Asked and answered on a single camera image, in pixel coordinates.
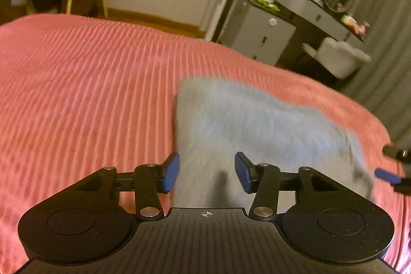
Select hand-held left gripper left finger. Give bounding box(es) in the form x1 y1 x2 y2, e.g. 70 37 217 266
75 152 181 221

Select grey-blue sweat pants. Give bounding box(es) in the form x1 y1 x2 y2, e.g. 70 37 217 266
173 76 376 209

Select grey vanity desk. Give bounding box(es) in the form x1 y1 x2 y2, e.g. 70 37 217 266
275 0 366 70

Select pink ribbed blanket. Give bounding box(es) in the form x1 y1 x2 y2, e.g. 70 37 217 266
0 13 411 274

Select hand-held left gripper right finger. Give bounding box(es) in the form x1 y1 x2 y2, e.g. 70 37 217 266
234 151 341 221

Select green cloth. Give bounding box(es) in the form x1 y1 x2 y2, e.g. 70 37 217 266
252 0 280 10

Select grey curtain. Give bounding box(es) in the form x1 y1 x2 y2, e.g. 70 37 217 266
340 0 411 141

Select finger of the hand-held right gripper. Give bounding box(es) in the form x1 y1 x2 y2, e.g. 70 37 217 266
375 168 411 194
383 146 411 162

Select grey cabinet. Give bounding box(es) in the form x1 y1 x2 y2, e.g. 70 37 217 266
221 0 296 66

